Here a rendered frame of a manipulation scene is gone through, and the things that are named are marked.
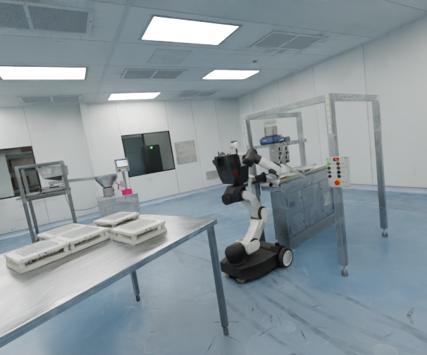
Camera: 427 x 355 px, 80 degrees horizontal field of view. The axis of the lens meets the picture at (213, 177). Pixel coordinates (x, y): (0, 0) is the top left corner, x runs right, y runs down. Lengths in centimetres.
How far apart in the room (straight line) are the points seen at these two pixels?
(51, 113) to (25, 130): 67
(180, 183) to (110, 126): 254
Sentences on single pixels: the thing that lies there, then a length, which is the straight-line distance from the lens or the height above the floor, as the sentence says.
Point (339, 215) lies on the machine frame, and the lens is 257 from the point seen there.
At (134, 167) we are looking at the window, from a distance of 746.
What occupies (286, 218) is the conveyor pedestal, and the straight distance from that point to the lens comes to 314.
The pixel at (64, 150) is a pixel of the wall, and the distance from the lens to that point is 731.
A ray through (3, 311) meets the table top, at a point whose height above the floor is 86.
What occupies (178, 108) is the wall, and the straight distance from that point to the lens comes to 804.
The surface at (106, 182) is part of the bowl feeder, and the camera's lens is 469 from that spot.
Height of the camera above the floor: 136
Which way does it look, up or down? 7 degrees down
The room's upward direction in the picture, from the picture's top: 8 degrees counter-clockwise
